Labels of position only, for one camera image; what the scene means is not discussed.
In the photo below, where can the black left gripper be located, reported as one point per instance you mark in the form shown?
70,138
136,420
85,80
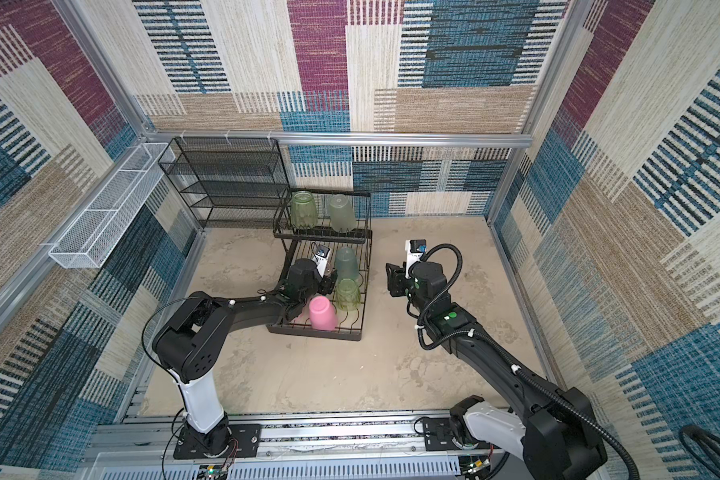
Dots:
327,284

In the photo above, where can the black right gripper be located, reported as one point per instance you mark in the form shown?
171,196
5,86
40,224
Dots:
396,278

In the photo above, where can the teal frosted cup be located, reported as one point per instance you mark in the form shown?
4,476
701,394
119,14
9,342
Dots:
346,264

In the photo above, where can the opaque pink cup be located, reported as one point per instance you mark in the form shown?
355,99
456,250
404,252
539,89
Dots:
322,314

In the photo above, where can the pale frosted green cup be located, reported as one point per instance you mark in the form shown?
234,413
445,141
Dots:
342,213

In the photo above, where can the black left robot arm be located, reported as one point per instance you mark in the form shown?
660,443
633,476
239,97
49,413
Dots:
188,345

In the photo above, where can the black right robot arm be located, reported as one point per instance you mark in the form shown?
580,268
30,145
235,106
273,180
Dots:
553,431

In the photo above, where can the black two-tier dish rack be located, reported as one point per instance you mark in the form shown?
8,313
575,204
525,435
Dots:
350,324

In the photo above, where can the black mesh shelf rack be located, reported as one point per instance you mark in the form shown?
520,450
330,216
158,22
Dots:
227,182

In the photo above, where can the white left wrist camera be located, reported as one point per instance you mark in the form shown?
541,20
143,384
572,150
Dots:
320,255

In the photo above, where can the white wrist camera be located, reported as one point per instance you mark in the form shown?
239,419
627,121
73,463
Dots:
414,249
320,255

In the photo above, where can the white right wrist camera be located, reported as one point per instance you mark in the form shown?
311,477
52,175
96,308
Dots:
414,249

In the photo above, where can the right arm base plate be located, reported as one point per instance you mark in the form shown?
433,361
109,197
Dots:
437,436

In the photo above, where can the aluminium front rail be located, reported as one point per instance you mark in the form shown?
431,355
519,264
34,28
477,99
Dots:
349,445

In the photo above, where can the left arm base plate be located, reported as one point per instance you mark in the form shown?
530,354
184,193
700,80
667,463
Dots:
224,442

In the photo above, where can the white wire mesh basket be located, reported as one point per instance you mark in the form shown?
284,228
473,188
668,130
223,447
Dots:
89,241

